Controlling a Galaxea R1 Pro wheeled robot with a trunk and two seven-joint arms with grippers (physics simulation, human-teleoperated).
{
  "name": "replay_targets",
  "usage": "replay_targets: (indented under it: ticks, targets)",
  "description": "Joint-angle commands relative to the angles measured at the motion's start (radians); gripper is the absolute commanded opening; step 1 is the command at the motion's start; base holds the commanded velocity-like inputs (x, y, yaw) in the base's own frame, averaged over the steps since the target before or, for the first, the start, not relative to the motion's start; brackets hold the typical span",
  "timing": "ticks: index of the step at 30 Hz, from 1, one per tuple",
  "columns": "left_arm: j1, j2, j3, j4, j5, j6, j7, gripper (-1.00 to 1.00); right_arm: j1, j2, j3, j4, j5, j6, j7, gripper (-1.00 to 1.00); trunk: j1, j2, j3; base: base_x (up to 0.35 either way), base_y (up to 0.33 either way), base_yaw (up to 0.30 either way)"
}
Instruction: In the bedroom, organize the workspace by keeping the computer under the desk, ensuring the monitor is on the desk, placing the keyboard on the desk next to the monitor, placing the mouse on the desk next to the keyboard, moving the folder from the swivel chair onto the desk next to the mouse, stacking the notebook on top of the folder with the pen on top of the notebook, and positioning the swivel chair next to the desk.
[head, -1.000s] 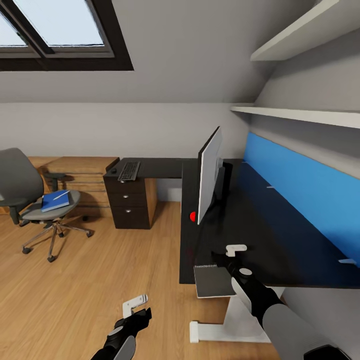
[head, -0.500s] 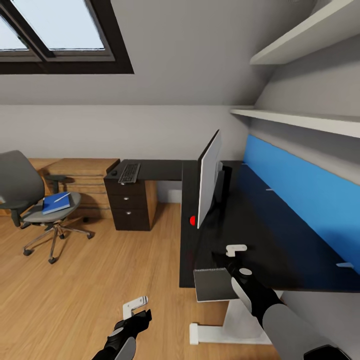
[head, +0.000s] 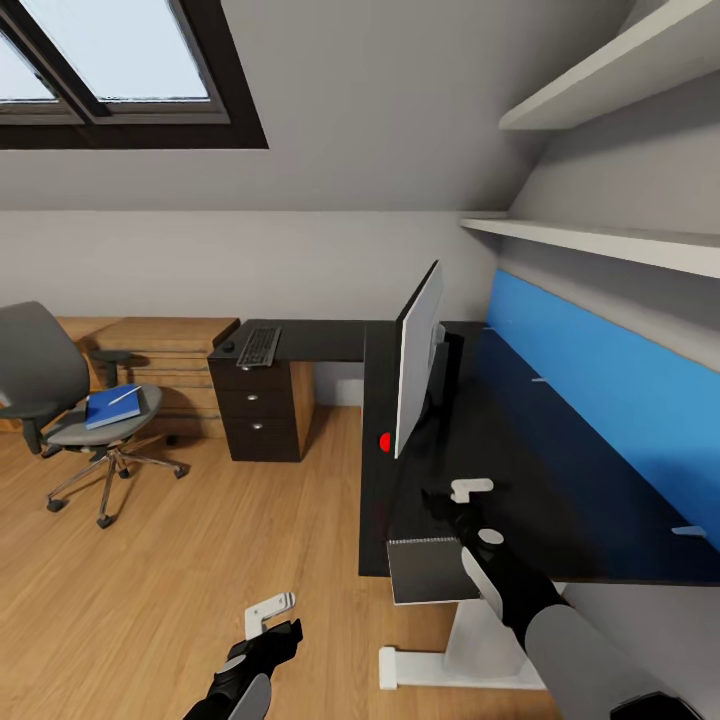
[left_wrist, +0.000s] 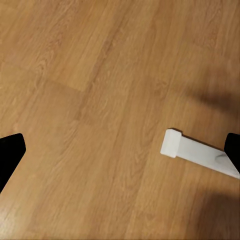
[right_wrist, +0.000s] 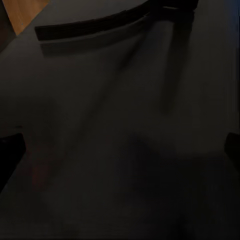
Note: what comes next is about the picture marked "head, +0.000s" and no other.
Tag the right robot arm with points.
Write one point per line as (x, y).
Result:
(589, 677)

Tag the keyboard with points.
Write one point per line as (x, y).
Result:
(260, 347)

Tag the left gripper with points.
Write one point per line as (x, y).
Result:
(281, 642)

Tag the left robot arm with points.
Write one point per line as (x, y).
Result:
(241, 689)

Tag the folder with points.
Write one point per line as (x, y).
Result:
(111, 406)

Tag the monitor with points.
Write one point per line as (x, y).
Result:
(418, 332)

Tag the swivel chair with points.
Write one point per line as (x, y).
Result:
(44, 383)

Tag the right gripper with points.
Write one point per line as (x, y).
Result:
(444, 509)

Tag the notebook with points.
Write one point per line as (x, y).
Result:
(430, 571)

